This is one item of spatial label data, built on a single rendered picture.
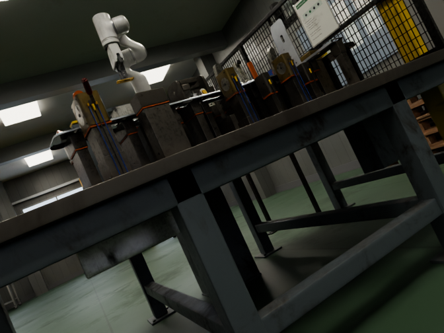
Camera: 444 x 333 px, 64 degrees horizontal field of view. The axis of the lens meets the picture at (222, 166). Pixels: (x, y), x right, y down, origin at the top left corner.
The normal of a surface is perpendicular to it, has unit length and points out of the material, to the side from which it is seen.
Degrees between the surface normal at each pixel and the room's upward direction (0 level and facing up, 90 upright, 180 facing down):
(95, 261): 90
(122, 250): 90
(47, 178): 90
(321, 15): 90
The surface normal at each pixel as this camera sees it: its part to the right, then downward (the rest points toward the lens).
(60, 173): 0.36, -0.22
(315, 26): -0.76, 0.32
